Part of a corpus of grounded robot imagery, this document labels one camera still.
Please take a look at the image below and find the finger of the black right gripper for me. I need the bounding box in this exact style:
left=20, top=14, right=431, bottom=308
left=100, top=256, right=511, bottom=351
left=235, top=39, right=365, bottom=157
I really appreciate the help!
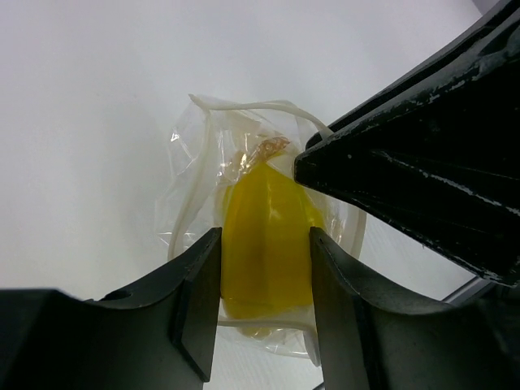
left=294, top=1, right=519, bottom=286

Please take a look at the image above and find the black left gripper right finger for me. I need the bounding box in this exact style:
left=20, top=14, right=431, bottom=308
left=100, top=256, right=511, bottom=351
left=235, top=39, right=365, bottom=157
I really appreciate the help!
left=310, top=227, right=519, bottom=389

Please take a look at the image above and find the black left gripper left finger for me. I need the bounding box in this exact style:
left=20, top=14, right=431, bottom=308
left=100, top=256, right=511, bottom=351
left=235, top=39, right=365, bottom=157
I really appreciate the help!
left=1, top=228, right=221, bottom=389

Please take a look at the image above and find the yellow fake food slice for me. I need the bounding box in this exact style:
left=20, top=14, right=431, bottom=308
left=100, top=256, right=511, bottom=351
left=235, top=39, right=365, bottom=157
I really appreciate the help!
left=220, top=162, right=324, bottom=320

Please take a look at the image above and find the clear zip top bag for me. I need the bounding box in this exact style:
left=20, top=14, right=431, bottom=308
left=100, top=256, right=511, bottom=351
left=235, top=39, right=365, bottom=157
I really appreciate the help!
left=155, top=95, right=366, bottom=366

